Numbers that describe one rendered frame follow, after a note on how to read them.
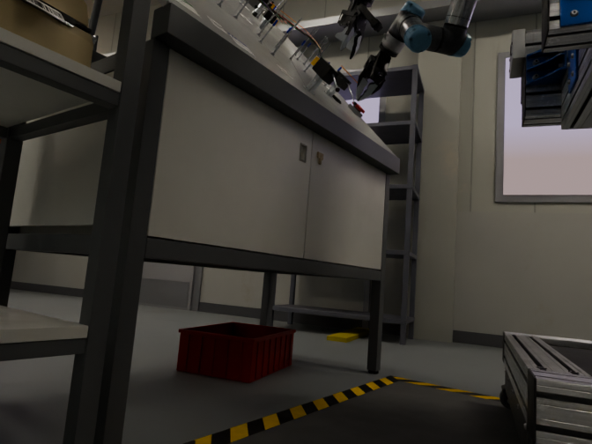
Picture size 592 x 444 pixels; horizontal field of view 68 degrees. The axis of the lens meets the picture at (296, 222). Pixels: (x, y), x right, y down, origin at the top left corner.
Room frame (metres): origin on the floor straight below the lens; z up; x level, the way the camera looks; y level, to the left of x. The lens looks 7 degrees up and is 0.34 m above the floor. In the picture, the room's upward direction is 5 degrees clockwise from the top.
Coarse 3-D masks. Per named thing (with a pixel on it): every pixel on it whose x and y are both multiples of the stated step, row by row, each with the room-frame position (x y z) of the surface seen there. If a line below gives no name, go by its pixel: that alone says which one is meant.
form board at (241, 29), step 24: (168, 0) 0.82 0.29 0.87; (192, 0) 1.00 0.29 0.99; (216, 0) 1.28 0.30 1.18; (240, 0) 1.81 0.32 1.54; (240, 24) 1.29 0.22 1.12; (240, 48) 1.00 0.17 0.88; (264, 48) 1.28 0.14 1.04; (288, 48) 1.77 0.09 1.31; (288, 72) 1.28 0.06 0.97; (312, 72) 1.77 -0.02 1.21; (312, 96) 1.28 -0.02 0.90; (360, 120) 1.79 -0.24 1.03; (384, 144) 1.76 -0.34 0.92
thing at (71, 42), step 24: (0, 0) 0.61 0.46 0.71; (24, 0) 0.63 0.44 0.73; (48, 0) 0.68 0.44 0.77; (72, 0) 0.72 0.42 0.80; (0, 24) 0.61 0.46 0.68; (24, 24) 0.64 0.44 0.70; (48, 24) 0.67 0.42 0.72; (72, 24) 0.70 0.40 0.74; (48, 48) 0.67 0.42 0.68; (72, 48) 0.70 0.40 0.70
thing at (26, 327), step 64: (128, 0) 0.75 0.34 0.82; (0, 64) 0.61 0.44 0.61; (64, 64) 0.66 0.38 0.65; (128, 64) 0.74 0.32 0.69; (0, 128) 0.99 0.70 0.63; (64, 128) 0.89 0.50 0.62; (128, 128) 0.76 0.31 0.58; (0, 192) 1.01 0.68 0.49; (0, 256) 1.02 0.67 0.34; (0, 320) 0.72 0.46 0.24
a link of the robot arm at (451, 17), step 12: (456, 0) 1.25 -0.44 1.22; (468, 0) 1.23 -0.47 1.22; (456, 12) 1.26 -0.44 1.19; (468, 12) 1.25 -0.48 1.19; (444, 24) 1.30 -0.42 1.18; (456, 24) 1.27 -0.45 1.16; (468, 24) 1.28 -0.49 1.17; (444, 36) 1.28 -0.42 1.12; (456, 36) 1.29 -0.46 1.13; (468, 36) 1.30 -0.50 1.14; (444, 48) 1.31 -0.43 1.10; (456, 48) 1.31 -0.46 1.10; (468, 48) 1.31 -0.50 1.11
